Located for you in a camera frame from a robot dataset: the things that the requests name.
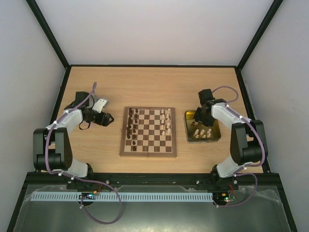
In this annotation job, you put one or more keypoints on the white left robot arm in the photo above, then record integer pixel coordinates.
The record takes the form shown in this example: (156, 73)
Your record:
(52, 151)

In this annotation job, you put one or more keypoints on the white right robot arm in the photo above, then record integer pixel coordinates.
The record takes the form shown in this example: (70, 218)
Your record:
(248, 145)

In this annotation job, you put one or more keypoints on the gold metal tin tray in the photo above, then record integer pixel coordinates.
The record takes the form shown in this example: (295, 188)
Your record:
(199, 133)

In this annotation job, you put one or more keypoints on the slotted white cable duct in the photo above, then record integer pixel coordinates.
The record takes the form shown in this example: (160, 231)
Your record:
(124, 197)

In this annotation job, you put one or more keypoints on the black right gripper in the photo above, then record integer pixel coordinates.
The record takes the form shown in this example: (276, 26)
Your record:
(203, 118)

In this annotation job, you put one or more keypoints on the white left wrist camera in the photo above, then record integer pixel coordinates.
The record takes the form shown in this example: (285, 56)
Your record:
(100, 104)

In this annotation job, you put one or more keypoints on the wooden chess board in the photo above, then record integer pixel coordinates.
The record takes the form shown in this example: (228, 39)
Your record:
(151, 129)

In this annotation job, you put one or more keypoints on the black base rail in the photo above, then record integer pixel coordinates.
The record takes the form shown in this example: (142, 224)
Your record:
(195, 181)

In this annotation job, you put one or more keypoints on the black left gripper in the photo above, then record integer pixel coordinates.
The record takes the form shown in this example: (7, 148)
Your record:
(104, 123)

